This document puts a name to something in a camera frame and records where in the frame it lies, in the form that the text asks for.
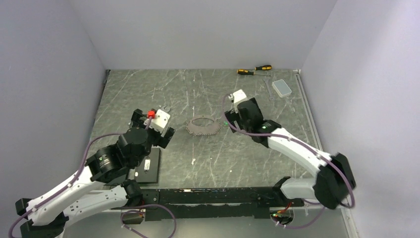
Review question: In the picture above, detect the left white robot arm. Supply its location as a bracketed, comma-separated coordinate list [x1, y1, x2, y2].
[15, 109, 175, 238]

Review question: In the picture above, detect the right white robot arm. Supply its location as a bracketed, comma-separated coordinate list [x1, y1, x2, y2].
[222, 94, 357, 209]

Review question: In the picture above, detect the large silver wrench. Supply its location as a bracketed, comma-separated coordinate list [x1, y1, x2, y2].
[161, 105, 171, 113]

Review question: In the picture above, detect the black flat box near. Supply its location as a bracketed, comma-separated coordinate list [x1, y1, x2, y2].
[134, 147, 161, 184]

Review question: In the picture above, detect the small silver wrench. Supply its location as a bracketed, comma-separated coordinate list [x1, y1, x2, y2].
[263, 78, 275, 101]

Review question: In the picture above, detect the yellow black screwdriver lower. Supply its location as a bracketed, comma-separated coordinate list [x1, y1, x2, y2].
[237, 69, 270, 76]

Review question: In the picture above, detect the clear plastic box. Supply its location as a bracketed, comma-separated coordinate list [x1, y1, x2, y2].
[272, 79, 292, 98]

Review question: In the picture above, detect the orange black screwdriver upper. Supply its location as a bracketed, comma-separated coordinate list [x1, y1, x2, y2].
[253, 64, 272, 71]

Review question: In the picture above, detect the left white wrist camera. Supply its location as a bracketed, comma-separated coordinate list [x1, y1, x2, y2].
[144, 109, 171, 135]

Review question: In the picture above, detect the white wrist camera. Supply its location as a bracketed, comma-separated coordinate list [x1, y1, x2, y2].
[144, 109, 171, 135]
[228, 89, 248, 107]

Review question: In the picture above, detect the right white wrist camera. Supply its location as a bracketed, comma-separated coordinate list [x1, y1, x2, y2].
[228, 89, 248, 107]

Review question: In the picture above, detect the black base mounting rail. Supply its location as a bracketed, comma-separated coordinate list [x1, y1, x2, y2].
[122, 186, 304, 221]

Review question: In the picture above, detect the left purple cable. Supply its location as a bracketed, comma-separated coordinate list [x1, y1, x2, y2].
[8, 117, 178, 238]

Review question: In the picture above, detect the aluminium frame rail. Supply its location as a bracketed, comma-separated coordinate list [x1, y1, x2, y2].
[293, 69, 351, 210]

